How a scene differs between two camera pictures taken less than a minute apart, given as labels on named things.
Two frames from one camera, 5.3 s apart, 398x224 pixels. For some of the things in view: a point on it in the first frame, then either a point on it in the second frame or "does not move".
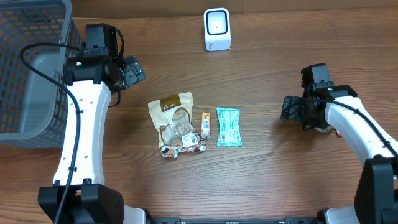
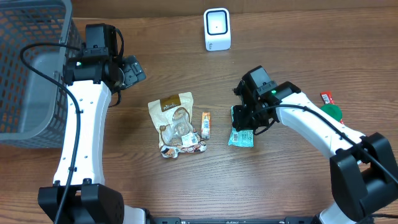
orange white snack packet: (206, 126) does not move
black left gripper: (134, 70) does not move
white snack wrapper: (171, 117) does not move
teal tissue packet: (229, 132) to (244, 138)
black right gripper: (288, 107) to (241, 117)
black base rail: (290, 220) does not move
